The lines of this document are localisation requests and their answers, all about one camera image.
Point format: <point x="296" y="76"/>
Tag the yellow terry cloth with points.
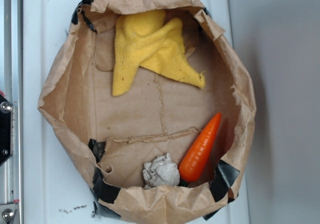
<point x="147" y="40"/>

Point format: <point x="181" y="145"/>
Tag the brown paper bag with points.
<point x="110" y="138"/>

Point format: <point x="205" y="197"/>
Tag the crumpled white paper ball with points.
<point x="161" y="171"/>

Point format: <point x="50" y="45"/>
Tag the orange plastic toy carrot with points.
<point x="194" y="162"/>

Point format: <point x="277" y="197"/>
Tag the white plastic tray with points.
<point x="53" y="190"/>

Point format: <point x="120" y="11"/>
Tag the black metal bracket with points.
<point x="6" y="145"/>

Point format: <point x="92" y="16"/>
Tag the aluminium frame rail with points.
<point x="11" y="65"/>

